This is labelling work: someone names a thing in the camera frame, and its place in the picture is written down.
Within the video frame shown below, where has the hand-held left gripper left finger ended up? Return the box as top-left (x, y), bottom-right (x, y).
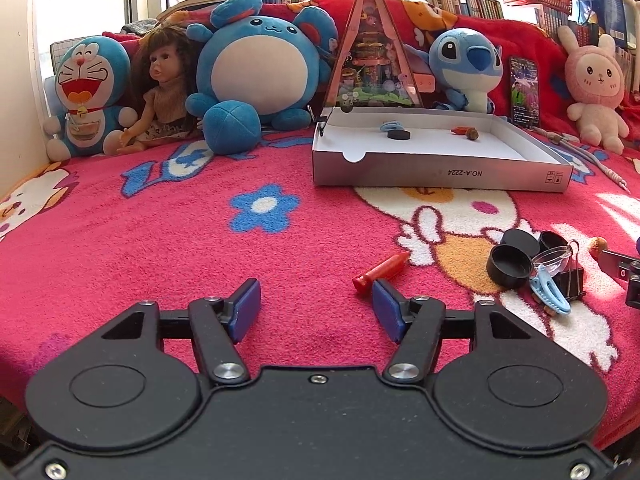
top-left (100, 278), bottom-right (262, 386)

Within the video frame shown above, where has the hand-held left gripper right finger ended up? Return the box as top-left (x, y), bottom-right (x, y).
top-left (372, 280), bottom-right (543, 386)

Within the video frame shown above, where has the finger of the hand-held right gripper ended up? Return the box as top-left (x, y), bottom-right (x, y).
top-left (598, 249), bottom-right (640, 281)

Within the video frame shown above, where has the large black binder clip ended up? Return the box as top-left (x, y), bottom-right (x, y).
top-left (550, 240), bottom-right (587, 302)

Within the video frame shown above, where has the clear plastic cap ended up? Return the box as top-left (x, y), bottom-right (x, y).
top-left (531, 246), bottom-right (574, 277)

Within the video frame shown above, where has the small black cap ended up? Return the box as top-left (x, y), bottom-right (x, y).
top-left (538, 230), bottom-right (571, 253)

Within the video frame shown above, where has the light blue hair clip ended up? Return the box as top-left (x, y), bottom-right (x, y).
top-left (528, 265), bottom-right (572, 317)

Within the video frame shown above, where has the black round jar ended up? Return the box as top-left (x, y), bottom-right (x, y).
top-left (487, 244), bottom-right (534, 289)

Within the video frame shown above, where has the shallow white cardboard box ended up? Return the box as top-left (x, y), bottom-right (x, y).
top-left (311, 106), bottom-right (574, 194)

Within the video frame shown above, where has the pink cartoon print blanket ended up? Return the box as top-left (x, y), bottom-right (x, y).
top-left (0, 125), bottom-right (640, 456)

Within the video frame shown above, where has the pink bunny plush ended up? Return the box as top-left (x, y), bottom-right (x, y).
top-left (556, 25), bottom-right (632, 156)

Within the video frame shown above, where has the black smartphone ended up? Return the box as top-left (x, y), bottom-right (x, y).
top-left (508, 56), bottom-right (542, 128)

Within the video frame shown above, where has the brown-haired doll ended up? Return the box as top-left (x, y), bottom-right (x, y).
top-left (116, 27), bottom-right (201, 156)

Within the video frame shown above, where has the round blue mouse plush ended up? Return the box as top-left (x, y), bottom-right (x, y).
top-left (185, 0), bottom-right (338, 156)

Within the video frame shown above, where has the blue alien plush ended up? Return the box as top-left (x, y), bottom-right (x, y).
top-left (404, 27), bottom-right (505, 113)

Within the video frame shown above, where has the triangular miniature house model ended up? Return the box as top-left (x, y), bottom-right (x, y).
top-left (320, 0), bottom-right (436, 111)

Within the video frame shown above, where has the blue hanging bag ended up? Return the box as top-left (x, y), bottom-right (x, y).
top-left (570, 0), bottom-right (628, 41)

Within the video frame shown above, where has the blue robot cat plush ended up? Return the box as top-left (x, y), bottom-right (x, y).
top-left (44, 35), bottom-right (138, 159)

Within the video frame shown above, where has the row of books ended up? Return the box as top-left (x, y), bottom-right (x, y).
top-left (417, 0), bottom-right (640, 91)

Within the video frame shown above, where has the window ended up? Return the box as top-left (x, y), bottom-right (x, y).
top-left (30, 0), bottom-right (166, 61)

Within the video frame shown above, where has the grey phone lanyard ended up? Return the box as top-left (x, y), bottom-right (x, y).
top-left (532, 126), bottom-right (632, 192)

